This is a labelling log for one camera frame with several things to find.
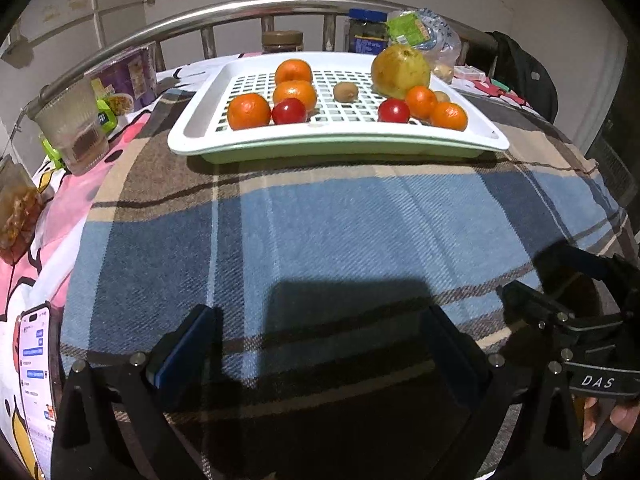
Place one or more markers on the black bag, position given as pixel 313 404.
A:
pixel 526 76

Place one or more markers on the clear plastic cup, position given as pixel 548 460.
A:
pixel 73 106

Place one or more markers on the glass jar with pickles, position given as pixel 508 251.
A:
pixel 21 206

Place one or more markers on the purple snack package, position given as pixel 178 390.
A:
pixel 127 82

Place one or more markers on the person's right hand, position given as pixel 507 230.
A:
pixel 600 427

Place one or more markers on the green plastic container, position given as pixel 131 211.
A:
pixel 85 145

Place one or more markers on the metal bed rail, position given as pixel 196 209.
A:
pixel 204 20

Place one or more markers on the blue plaid blanket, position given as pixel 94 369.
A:
pixel 321 269

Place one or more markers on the white small box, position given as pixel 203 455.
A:
pixel 469 73

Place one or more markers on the brown kiwi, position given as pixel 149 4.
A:
pixel 345 92
pixel 442 97

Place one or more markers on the large orange mandarin front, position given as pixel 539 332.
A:
pixel 296 89

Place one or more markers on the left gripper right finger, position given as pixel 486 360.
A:
pixel 461 364

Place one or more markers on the pink cartoon bedsheet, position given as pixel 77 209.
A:
pixel 60 239

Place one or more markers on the brown lid jar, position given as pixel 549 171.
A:
pixel 276 41

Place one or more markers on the large red tomato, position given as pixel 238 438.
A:
pixel 289 111

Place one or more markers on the large yellow-green pear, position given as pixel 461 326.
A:
pixel 398 69

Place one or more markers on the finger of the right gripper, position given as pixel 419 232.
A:
pixel 524 306

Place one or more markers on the small red cherry tomato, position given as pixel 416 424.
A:
pixel 394 110

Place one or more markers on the white perforated plastic tray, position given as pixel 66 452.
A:
pixel 333 128

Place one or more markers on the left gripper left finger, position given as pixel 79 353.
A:
pixel 185 360

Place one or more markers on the smartphone with lit screen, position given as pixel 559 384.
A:
pixel 38 376

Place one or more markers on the small orange mandarin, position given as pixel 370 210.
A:
pixel 421 102
pixel 449 116

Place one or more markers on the blue lid dark jar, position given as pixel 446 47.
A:
pixel 366 31

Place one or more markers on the plastic bag green label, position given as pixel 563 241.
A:
pixel 430 34

